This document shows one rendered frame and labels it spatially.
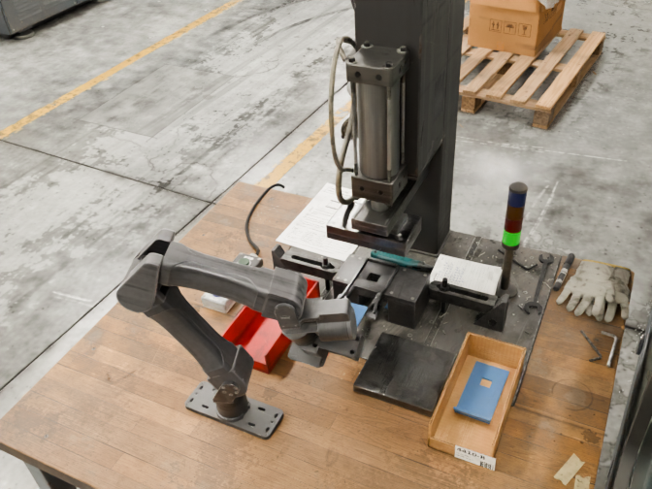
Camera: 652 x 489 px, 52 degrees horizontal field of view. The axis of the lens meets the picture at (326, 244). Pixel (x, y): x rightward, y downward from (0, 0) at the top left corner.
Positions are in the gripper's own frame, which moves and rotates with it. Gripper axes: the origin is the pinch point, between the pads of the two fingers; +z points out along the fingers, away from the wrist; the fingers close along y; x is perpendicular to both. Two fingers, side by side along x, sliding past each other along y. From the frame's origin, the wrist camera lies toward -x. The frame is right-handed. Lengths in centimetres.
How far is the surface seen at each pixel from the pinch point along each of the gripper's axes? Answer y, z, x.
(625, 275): 41, 34, -54
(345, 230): 24.6, -0.7, 3.5
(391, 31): 53, -30, -2
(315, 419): -13.8, 3.7, -2.3
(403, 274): 23.1, 16.1, -7.3
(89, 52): 198, 249, 341
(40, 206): 47, 153, 226
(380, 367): 0.7, 9.9, -10.2
